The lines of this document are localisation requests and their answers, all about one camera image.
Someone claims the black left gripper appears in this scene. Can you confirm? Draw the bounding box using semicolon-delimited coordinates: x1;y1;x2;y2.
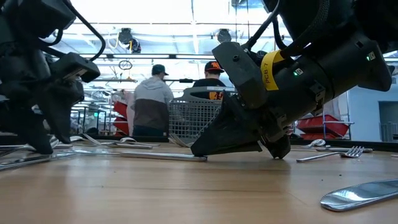
0;40;101;156

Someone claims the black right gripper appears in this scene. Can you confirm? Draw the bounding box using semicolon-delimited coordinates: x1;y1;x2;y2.
190;42;335;159

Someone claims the silver fork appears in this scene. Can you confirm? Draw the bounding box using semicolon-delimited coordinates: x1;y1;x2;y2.
167;133;195;149
296;146;365;164
81;133;161;147

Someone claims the grey mesh cutlery basket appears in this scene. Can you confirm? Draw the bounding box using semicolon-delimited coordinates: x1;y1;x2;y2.
169;86;237;147

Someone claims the person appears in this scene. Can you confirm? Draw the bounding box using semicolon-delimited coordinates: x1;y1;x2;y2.
132;63;175;137
190;60;227;101

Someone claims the red storage bin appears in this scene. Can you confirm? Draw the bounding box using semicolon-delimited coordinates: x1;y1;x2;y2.
112;100;135;136
297;114;350;138

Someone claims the metal shelf rack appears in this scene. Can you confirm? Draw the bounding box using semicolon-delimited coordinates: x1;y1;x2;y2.
320;90;355;141

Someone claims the yellow cable label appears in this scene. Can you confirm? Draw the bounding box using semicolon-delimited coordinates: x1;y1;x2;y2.
260;49;285;92

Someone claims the black ceiling cable reel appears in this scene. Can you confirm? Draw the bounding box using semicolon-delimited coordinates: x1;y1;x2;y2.
117;27;142;55
216;27;233;44

